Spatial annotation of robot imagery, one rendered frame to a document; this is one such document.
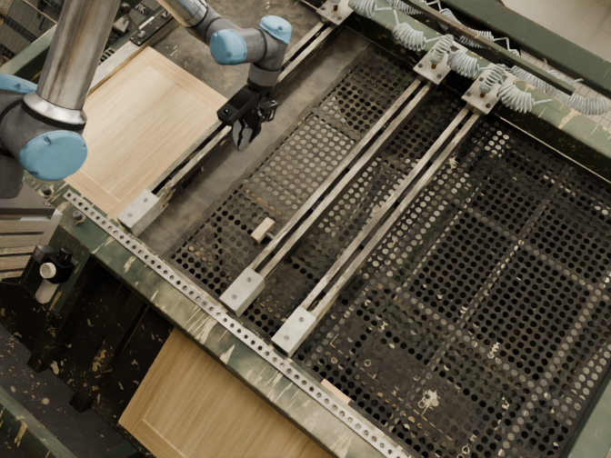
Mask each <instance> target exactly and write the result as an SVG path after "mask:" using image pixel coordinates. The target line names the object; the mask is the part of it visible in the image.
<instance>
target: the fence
mask: <svg viewBox="0 0 611 458"><path fill-rule="evenodd" d="M179 24H180V23H179V22H178V21H177V20H176V19H175V18H174V19H173V20H171V21H170V22H169V23H168V24H167V25H165V26H164V27H163V28H162V29H160V30H159V31H158V32H157V33H156V34H155V35H153V36H152V37H151V38H150V39H148V40H147V41H146V42H145V43H144V44H142V45H141V46H137V45H135V44H134V43H133V42H131V41H129V42H127V43H126V44H125V45H124V46H122V47H121V48H120V49H119V50H117V51H116V52H115V53H114V54H113V55H111V56H110V57H109V58H108V59H106V60H105V61H104V62H103V63H102V64H100V65H99V66H98V67H97V69H96V71H95V76H94V79H93V82H92V84H91V86H90V89H89V92H88V95H87V96H89V95H90V94H91V93H93V92H94V91H95V90H96V89H97V88H98V87H99V86H101V85H102V84H103V83H104V82H106V81H107V80H108V79H109V78H110V77H111V76H113V75H114V74H115V73H116V72H118V71H119V70H120V69H121V68H122V67H123V66H125V65H126V64H127V63H128V62H130V61H131V60H132V59H133V58H134V57H136V56H137V55H138V54H139V53H140V52H142V51H143V50H144V49H145V48H146V47H148V46H150V47H152V46H153V45H155V44H156V43H157V42H158V41H159V40H160V39H162V38H163V37H164V36H165V35H167V34H168V33H169V32H170V31H171V30H172V29H174V28H175V27H176V26H177V25H179Z"/></svg>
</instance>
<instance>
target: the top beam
mask: <svg viewBox="0 0 611 458"><path fill-rule="evenodd" d="M304 1H306V2H308V3H309V4H310V5H312V6H314V7H316V8H317V9H318V8H319V7H321V6H322V5H323V4H324V3H325V2H326V1H327V0H304ZM376 5H377V8H389V7H392V10H385V11H377V12H376V14H375V16H373V17H370V18H367V17H363V16H362V15H359V14H357V13H356V12H354V11H353V12H352V13H351V14H350V15H349V16H348V17H347V18H346V26H348V27H350V28H351V29H353V30H355V31H357V32H358V33H359V34H361V35H363V36H365V37H366V38H368V39H370V40H371V41H373V42H375V43H377V44H378V45H381V46H382V47H384V48H385V49H386V50H388V51H390V52H391V53H393V54H395V55H397V56H399V57H401V58H402V59H404V60H406V61H407V62H408V63H410V64H411V65H414V66H416V65H417V64H418V63H419V62H420V61H421V60H422V59H423V57H424V56H425V55H426V54H427V53H428V52H429V51H430V50H431V48H432V47H433V46H434V45H435V44H436V43H437V42H438V41H439V40H435V41H432V42H428V43H427V44H426V46H425V48H424V49H423V50H422V49H421V50H420V51H419V52H417V51H416V50H415V51H413V50H412V49H411V50H409V49H408V48H404V46H403V45H400V43H398V42H397V40H395V37H394V36H392V32H393V31H394V28H395V26H396V19H395V15H394V11H393V10H396V15H397V19H398V23H399V24H402V23H407V24H408V25H410V26H411V27H412V29H414V30H416V31H418V32H419V31H420V32H423V33H424V37H426V40H429V39H434V38H438V37H441V36H443V35H441V34H439V33H438V32H437V31H435V30H433V29H431V28H430V27H428V26H426V25H424V24H422V23H420V22H418V21H416V20H415V19H414V18H412V17H410V16H409V15H406V14H404V13H403V12H401V11H399V10H397V9H396V8H394V7H393V6H391V5H389V4H387V3H385V2H383V1H382V0H376ZM466 55H467V56H470V57H472V58H473V57H474V58H475V59H477V62H476V64H479V68H483V67H488V65H489V64H490V62H489V61H487V60H486V59H484V58H483V57H481V56H479V55H477V54H475V53H473V52H471V51H470V50H467V52H466ZM483 72H484V70H480V71H479V72H476V75H475V76H474V77H473V76H471V77H470V78H468V77H467V76H466V77H464V76H463V75H460V74H459V73H456V71H453V69H451V70H450V71H449V73H448V74H447V75H446V76H445V77H444V79H443V80H442V81H441V82H442V83H444V84H446V85H448V86H450V87H451V88H453V89H455V90H456V91H457V92H459V93H460V94H462V95H464V94H465V92H466V91H467V90H468V89H469V88H470V86H471V85H472V84H473V83H474V82H475V80H476V79H477V78H478V77H479V76H480V75H481V74H482V73H483ZM513 85H515V86H516V87H517V89H519V90H521V91H523V92H525V93H530V94H531V98H534V102H539V101H544V100H548V99H552V102H547V103H542V104H538V105H535V106H533V105H532V109H531V112H528V110H527V111H526V113H525V114H524V113H523V110H522V112H521V113H519V112H518V109H517V111H514V108H513V109H510V108H509V106H508V107H506V104H502V101H500V100H498V101H497V103H496V104H495V105H494V107H493V108H492V109H491V110H490V111H491V112H493V113H495V114H496V115H499V116H500V117H502V118H504V119H505V120H507V121H508V122H509V123H511V124H514V125H515V126H517V127H519V128H520V129H522V130H524V131H525V132H527V133H529V134H531V135H532V136H533V137H535V138H537V139H539V140H540V141H542V142H544V143H545V144H548V145H549V146H551V147H553V148H554V149H556V150H557V151H559V152H560V153H562V154H564V155H566V156H568V157H569V158H571V159H573V160H574V161H576V162H578V163H579V164H581V165H583V166H584V167H586V168H588V169H589V170H591V171H593V172H594V173H596V174H598V175H600V176H602V177H604V178H605V179H606V180H608V181H609V182H611V130H609V129H607V128H605V127H603V126H602V125H601V124H598V123H597V122H595V121H593V120H591V119H590V118H588V117H586V116H584V115H583V114H580V113H579V112H578V111H576V110H574V109H572V108H570V107H569V106H567V105H564V104H563V103H561V102H559V101H557V100H556V99H555V98H553V97H551V96H550V95H547V94H545V93H544V92H542V91H540V90H538V89H537V88H535V87H533V86H532V85H530V84H528V83H526V82H524V81H523V80H521V79H519V78H516V80H515V81H514V82H513Z"/></svg>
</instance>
